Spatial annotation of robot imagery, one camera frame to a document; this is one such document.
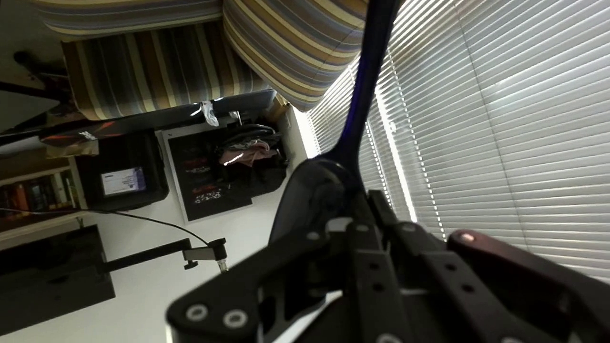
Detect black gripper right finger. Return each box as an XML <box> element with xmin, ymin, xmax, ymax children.
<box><xmin>368</xmin><ymin>191</ymin><xmax>610</xmax><ymax>343</ymax></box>

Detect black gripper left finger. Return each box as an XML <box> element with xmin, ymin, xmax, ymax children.
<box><xmin>166</xmin><ymin>217</ymin><xmax>356</xmax><ymax>343</ymax></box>

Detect dark blue spatula spoon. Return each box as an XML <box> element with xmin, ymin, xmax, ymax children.
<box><xmin>269</xmin><ymin>0</ymin><xmax>404</xmax><ymax>242</ymax></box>

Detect black shelf unit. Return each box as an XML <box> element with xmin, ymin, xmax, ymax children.
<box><xmin>0</xmin><ymin>90</ymin><xmax>284</xmax><ymax>231</ymax></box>

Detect white window blinds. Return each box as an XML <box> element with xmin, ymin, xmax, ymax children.
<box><xmin>307</xmin><ymin>0</ymin><xmax>610</xmax><ymax>284</ymax></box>

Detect striped armchair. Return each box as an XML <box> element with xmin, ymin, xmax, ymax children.
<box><xmin>28</xmin><ymin>0</ymin><xmax>368</xmax><ymax>120</ymax></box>

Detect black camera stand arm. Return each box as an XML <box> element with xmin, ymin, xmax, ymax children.
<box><xmin>105</xmin><ymin>238</ymin><xmax>227</xmax><ymax>273</ymax></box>

